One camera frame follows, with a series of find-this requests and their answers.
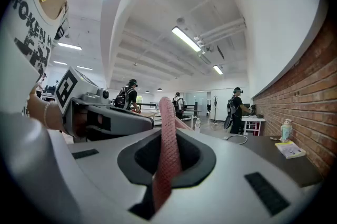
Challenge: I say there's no person's left forearm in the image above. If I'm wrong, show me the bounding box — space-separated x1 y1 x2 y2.
27 86 65 131

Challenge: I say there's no white ceiling pipe bundle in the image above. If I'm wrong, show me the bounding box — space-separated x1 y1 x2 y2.
193 17 247 48

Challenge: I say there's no small white table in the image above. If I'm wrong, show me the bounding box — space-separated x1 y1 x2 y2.
241 116 266 136

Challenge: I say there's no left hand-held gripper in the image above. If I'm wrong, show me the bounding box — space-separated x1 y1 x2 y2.
54 66 155 142

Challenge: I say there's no grey backpack shoulder strap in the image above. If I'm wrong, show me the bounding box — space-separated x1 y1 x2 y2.
54 7 70 41

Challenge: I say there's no yellow-edged booklet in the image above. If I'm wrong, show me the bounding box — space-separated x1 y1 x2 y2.
274 140 307 159

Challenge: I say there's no white printed t-shirt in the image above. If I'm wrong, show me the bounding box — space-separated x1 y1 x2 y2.
0 0 70 115

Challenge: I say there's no white power cable with plug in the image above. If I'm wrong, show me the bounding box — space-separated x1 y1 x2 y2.
220 134 249 145

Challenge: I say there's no white bead bracelet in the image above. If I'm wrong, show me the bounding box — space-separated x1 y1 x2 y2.
43 100 58 129

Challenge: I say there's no pink cloth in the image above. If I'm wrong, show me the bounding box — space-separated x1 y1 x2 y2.
152 96 194 213

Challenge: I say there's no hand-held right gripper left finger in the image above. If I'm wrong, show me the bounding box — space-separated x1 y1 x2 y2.
48 127 162 224

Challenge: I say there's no black coat rack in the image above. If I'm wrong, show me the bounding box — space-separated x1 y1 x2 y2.
212 95 220 123

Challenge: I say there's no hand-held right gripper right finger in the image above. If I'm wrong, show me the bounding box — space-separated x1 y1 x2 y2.
157 128 323 224

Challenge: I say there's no cartoon figure drink bottle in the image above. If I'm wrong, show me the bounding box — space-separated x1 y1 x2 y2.
280 118 294 142

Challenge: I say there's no person's left hand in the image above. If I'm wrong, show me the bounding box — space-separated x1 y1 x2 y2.
73 109 89 137

